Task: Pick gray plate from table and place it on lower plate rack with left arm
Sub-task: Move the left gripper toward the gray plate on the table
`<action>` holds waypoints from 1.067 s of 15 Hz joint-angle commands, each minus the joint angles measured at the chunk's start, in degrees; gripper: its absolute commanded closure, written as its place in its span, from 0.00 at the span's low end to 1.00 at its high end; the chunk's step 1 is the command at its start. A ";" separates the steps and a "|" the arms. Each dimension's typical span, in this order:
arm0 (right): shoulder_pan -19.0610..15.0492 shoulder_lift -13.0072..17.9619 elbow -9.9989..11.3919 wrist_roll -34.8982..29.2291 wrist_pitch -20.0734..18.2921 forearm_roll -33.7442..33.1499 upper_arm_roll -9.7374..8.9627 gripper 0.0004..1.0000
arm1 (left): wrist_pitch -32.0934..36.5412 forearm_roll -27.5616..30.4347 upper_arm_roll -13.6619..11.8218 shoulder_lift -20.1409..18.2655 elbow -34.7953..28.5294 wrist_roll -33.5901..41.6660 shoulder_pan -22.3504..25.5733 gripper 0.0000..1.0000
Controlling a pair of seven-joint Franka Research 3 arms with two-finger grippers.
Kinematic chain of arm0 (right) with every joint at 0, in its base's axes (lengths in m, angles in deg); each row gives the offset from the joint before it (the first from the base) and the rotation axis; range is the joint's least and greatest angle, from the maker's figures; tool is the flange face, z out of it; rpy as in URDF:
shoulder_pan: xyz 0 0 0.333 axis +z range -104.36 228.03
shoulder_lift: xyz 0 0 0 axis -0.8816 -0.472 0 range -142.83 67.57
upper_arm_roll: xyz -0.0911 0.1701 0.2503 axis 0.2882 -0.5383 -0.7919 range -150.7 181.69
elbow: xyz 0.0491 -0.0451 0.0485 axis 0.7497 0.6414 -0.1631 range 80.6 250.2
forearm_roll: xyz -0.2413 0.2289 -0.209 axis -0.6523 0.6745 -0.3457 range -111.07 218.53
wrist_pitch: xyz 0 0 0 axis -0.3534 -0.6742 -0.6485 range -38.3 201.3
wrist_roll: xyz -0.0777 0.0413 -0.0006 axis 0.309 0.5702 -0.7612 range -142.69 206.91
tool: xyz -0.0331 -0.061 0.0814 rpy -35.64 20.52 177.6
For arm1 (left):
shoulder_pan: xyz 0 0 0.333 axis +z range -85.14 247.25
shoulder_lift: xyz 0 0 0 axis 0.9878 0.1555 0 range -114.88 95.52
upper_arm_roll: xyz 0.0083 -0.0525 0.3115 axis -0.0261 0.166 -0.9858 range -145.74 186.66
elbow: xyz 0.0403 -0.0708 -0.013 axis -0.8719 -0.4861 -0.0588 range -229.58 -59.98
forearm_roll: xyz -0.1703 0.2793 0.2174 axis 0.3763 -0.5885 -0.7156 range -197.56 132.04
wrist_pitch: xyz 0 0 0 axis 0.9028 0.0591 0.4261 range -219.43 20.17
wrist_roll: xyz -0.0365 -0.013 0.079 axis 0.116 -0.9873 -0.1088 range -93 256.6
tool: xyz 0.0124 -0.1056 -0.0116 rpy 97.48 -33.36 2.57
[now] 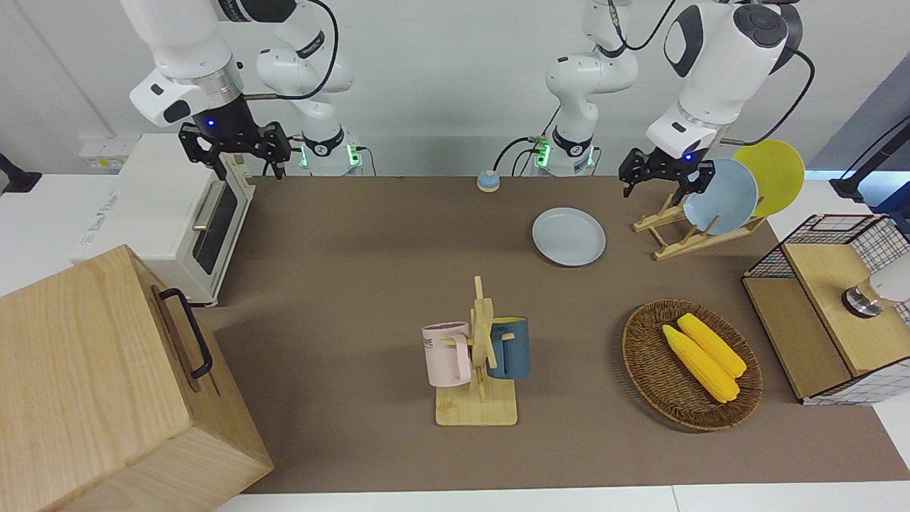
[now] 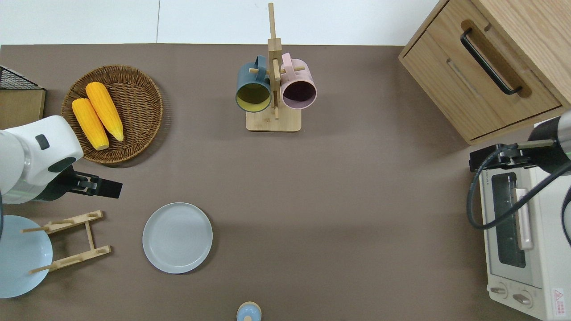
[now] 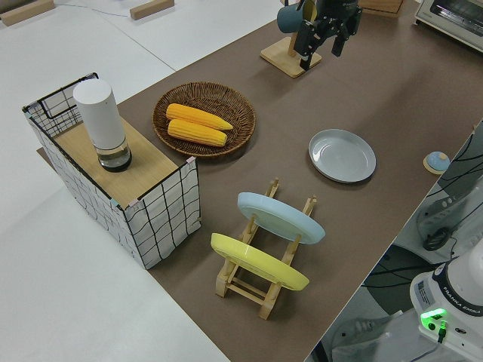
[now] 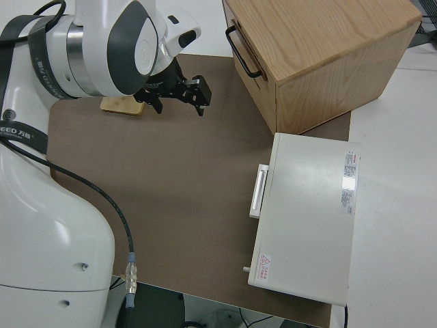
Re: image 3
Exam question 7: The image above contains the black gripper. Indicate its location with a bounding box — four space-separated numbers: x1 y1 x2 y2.
294 0 363 71

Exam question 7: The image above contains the gray plate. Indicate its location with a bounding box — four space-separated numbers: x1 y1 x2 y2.
308 129 377 185

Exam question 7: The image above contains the light blue plate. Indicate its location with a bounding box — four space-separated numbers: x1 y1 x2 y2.
237 192 326 245

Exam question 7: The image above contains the yellow plate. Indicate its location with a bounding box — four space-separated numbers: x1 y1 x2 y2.
210 232 311 291

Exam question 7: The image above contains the wooden plate rack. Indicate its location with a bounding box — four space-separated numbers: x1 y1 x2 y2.
214 176 318 311

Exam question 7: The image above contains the dark blue mug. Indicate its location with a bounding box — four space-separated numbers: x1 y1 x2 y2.
277 3 306 34

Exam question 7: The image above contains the wooden mug tree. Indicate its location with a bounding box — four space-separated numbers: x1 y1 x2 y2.
260 0 323 79

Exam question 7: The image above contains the wooden box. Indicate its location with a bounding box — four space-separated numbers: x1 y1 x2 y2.
356 0 405 18

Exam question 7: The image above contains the brown wicker basket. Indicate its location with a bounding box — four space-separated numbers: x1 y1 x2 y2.
152 81 257 158

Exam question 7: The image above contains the white toaster oven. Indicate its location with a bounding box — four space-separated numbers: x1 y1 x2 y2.
413 0 483 52

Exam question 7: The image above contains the brown table mat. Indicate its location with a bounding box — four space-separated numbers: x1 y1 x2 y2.
36 0 478 362

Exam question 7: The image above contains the yellow corn cob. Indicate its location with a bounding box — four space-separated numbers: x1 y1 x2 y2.
167 118 229 147
165 103 234 131

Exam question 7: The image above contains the blue service bell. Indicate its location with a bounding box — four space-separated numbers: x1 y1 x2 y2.
423 151 450 174

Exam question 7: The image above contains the wooden block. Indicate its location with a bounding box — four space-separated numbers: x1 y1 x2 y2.
0 0 55 27
129 0 175 20

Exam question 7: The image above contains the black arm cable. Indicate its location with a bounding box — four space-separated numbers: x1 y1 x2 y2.
422 124 483 252

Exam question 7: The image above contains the wire rack with wooden shelf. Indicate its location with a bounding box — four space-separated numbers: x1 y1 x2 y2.
21 71 201 271

